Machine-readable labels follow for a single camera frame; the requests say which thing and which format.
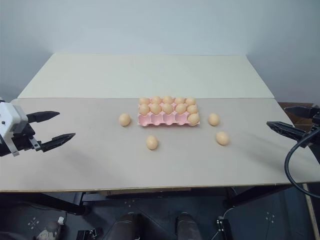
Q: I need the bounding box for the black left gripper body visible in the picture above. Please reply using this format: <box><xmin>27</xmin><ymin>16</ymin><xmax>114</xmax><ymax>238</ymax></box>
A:
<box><xmin>10</xmin><ymin>120</ymin><xmax>43</xmax><ymax>153</ymax></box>

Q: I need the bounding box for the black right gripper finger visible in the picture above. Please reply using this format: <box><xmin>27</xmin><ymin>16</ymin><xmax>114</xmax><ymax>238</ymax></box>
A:
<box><xmin>284</xmin><ymin>105</ymin><xmax>314</xmax><ymax>119</ymax></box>
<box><xmin>266</xmin><ymin>120</ymin><xmax>308</xmax><ymax>144</ymax></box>

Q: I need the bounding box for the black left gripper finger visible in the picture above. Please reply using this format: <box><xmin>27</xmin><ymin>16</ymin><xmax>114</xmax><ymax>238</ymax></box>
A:
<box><xmin>40</xmin><ymin>132</ymin><xmax>77</xmax><ymax>154</ymax></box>
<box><xmin>26</xmin><ymin>110</ymin><xmax>61</xmax><ymax>124</ymax></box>

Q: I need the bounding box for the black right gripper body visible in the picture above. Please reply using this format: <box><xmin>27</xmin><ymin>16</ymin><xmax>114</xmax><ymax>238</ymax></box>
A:
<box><xmin>301</xmin><ymin>106</ymin><xmax>320</xmax><ymax>149</ymax></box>

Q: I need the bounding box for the pink egg tray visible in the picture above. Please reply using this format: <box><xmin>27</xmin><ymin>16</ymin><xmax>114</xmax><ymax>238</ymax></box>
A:
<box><xmin>137</xmin><ymin>97</ymin><xmax>201</xmax><ymax>128</ymax></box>

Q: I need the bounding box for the light wooden board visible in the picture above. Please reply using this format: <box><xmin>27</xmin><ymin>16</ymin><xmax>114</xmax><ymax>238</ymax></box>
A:
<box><xmin>302</xmin><ymin>183</ymin><xmax>320</xmax><ymax>240</ymax></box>

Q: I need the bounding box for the grey white crumpled object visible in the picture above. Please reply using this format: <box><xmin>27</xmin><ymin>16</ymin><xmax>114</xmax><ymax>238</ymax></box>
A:
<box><xmin>36</xmin><ymin>216</ymin><xmax>67</xmax><ymax>240</ymax></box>

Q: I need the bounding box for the black floor device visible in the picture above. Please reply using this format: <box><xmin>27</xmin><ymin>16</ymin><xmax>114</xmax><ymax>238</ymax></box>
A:
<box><xmin>74</xmin><ymin>227</ymin><xmax>104</xmax><ymax>240</ymax></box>

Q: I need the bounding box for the dark rounded shape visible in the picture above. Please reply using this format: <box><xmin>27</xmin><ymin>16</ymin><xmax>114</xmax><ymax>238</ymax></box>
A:
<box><xmin>109</xmin><ymin>212</ymin><xmax>144</xmax><ymax>240</ymax></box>
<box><xmin>175</xmin><ymin>212</ymin><xmax>201</xmax><ymax>240</ymax></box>

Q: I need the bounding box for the black box with white dots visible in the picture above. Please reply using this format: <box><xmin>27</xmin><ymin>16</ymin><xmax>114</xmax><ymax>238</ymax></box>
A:
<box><xmin>215</xmin><ymin>215</ymin><xmax>234</xmax><ymax>240</ymax></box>

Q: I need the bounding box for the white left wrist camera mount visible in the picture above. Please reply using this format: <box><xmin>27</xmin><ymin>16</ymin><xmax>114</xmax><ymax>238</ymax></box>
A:
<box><xmin>0</xmin><ymin>100</ymin><xmax>28</xmax><ymax>157</ymax></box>

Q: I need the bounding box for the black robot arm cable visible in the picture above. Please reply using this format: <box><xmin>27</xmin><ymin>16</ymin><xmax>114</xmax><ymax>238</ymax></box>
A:
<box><xmin>284</xmin><ymin>128</ymin><xmax>320</xmax><ymax>201</ymax></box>

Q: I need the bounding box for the black table frame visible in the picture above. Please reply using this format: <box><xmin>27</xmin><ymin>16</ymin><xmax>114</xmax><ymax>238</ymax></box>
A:
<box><xmin>0</xmin><ymin>184</ymin><xmax>305</xmax><ymax>216</ymax></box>

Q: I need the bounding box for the thin white cable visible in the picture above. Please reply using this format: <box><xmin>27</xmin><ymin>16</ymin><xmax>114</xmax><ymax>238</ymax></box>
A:
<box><xmin>222</xmin><ymin>205</ymin><xmax>236</xmax><ymax>219</ymax></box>

